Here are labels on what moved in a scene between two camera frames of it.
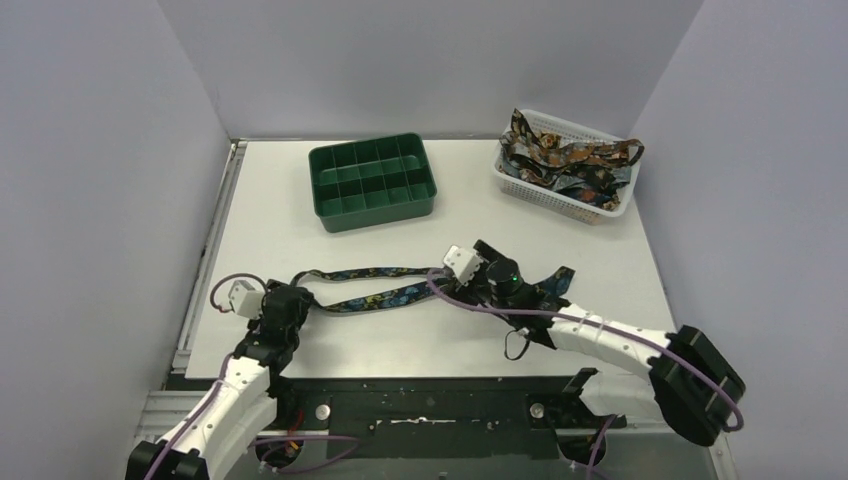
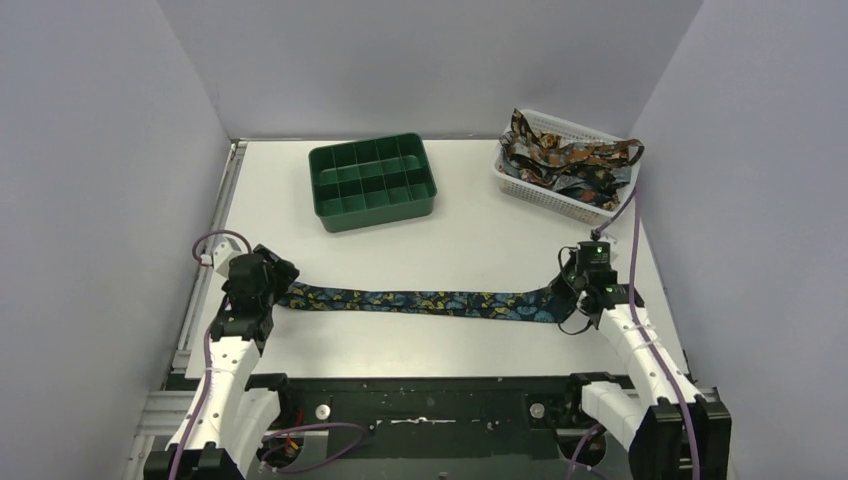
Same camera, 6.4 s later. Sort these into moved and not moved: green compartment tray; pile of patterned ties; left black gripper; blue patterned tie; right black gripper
Moved: right black gripper; blue patterned tie; left black gripper
Not moved: pile of patterned ties; green compartment tray
